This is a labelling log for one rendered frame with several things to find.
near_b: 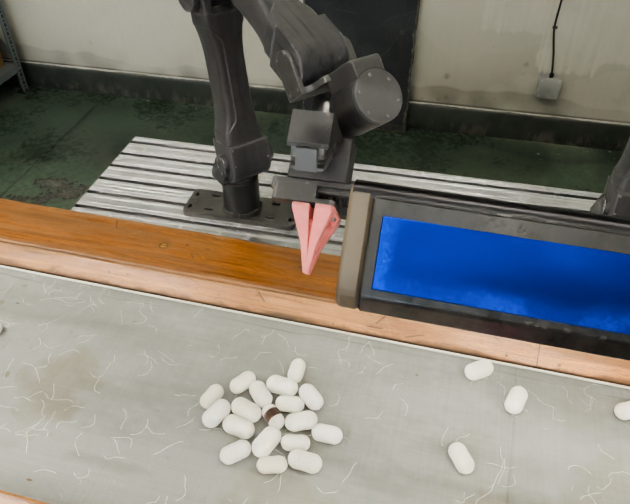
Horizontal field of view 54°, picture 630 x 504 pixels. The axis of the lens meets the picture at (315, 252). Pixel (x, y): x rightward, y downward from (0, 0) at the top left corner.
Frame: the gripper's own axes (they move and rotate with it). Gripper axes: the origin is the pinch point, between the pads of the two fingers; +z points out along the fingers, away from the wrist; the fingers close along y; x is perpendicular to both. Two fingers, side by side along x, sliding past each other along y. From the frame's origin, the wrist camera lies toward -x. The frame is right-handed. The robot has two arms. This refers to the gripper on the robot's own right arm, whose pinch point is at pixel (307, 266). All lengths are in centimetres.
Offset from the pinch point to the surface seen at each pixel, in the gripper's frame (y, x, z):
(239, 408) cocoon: -4.5, -0.9, 16.5
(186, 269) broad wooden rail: -18.4, 10.6, 1.5
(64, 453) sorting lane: -21.1, -5.2, 24.0
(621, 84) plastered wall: 73, 169, -108
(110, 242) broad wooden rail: -31.0, 12.2, -0.7
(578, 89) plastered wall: 58, 171, -106
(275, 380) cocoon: -1.7, 1.8, 13.1
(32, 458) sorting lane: -24.0, -6.1, 25.0
